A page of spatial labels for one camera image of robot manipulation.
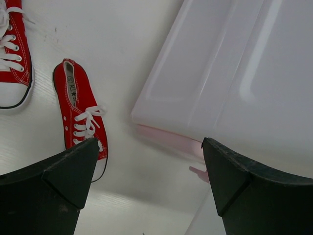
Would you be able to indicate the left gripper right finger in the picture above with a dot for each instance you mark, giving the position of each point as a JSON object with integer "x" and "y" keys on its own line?
{"x": 255, "y": 199}

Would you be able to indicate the red sneaker near cabinet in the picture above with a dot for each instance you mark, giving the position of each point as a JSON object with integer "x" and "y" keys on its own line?
{"x": 82, "y": 116}

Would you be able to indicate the white shoe cabinet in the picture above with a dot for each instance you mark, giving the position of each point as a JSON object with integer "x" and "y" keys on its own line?
{"x": 240, "y": 72}

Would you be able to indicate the light pink lower drawer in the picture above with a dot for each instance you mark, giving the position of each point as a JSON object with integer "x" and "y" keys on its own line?
{"x": 184, "y": 146}

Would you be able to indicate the red sneaker far left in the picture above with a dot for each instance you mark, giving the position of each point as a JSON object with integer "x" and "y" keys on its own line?
{"x": 16, "y": 71}

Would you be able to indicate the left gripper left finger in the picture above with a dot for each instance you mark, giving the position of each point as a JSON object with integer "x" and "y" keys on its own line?
{"x": 46, "y": 198}

